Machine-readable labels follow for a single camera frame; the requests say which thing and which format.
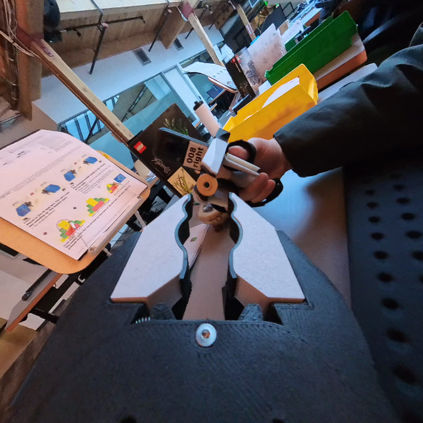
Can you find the open instruction booklet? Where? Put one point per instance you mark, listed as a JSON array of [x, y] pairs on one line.
[[195, 244]]

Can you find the white document stand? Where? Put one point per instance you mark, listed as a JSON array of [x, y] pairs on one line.
[[39, 244]]

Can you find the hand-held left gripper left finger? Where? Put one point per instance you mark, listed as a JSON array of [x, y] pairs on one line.
[[148, 264]]

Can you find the green plastic bin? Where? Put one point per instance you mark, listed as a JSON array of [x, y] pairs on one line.
[[314, 49]]

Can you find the person's right forearm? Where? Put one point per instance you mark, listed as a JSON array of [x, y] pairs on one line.
[[347, 115]]

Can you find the person's right hand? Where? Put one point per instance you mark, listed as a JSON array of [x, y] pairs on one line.
[[271, 158]]

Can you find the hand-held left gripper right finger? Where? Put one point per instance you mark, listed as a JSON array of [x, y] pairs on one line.
[[264, 264]]

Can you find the grey desk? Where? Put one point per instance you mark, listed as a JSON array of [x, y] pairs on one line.
[[314, 214]]

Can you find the black toy set box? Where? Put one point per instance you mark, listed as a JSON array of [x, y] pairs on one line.
[[148, 148]]

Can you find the tan round pot base model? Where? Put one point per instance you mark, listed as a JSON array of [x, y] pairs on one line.
[[211, 218]]

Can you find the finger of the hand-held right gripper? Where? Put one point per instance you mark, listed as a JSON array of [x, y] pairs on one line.
[[214, 157]]

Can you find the small black toy box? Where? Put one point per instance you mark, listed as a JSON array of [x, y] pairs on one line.
[[238, 76]]

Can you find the printed instruction sheet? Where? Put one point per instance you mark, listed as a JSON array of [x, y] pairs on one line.
[[49, 171]]

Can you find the yellow plastic bin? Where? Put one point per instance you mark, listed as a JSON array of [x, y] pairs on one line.
[[264, 115]]

